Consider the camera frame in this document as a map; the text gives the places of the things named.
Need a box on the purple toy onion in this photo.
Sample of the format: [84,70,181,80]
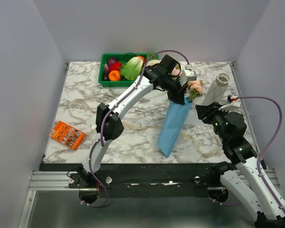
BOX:
[106,57,118,67]

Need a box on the blue wrapping paper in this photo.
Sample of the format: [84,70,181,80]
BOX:
[157,97,192,157]

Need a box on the orange snack box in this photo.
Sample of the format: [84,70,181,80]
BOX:
[48,121,86,151]

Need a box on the beige toy potato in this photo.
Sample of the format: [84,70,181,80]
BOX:
[146,59,160,66]

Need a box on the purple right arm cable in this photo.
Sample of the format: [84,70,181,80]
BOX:
[212,95,285,228]

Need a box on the pink artificial flower bouquet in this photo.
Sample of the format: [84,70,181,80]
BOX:
[171,66,203,102]

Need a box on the beige printed ribbon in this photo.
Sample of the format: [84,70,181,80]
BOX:
[68,98,221,158]

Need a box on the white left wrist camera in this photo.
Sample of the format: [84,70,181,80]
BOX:
[179,69,197,86]

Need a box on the green toy bell pepper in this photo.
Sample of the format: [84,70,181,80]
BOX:
[145,52,159,61]

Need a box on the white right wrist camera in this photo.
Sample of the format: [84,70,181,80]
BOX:
[219,99,241,112]

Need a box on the orange toy fruit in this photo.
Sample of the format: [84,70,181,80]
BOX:
[108,70,122,81]

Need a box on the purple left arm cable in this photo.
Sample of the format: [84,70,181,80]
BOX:
[79,49,190,208]

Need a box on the aluminium frame rail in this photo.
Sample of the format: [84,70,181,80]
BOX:
[28,171,75,191]

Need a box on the purple toy eggplant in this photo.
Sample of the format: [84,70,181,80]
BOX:
[103,64,109,81]

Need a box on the white ribbed vase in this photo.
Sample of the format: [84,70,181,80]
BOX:
[202,73,231,105]

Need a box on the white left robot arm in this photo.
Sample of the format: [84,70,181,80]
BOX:
[77,55,192,188]

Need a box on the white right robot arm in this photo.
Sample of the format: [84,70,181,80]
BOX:
[195,102,285,228]

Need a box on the green plastic basket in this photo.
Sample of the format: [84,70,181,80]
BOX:
[98,52,147,87]

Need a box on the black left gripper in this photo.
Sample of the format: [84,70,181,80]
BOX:
[159,75,186,105]

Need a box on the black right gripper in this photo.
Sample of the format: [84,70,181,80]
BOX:
[195,101,229,143]

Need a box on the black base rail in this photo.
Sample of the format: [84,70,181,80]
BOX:
[39,163,231,202]

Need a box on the green toy cabbage leaf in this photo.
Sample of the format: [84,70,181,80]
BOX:
[120,56,143,81]

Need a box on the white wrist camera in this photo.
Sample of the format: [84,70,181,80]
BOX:
[219,99,241,112]
[179,69,197,86]

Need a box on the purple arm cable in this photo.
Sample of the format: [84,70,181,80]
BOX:
[79,49,190,208]
[212,95,285,228]

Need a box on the red toy pepper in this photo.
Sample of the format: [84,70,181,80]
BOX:
[108,62,122,72]

